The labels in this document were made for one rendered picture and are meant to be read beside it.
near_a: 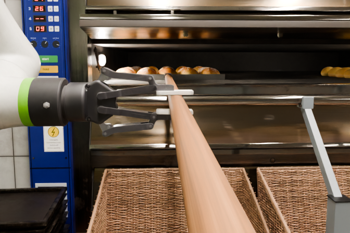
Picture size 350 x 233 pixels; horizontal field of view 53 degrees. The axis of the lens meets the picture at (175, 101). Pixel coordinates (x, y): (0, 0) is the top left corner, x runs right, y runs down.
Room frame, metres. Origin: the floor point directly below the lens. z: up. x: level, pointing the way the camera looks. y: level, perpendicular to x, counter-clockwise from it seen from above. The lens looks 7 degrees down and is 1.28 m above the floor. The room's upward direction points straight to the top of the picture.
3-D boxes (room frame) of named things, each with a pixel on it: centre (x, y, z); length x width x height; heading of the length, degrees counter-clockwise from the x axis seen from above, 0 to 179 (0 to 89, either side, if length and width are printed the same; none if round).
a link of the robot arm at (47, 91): (0.66, 0.23, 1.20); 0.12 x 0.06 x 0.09; 2
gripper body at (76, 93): (0.66, 0.16, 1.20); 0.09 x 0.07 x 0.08; 92
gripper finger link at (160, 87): (0.66, 0.03, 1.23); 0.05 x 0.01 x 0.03; 92
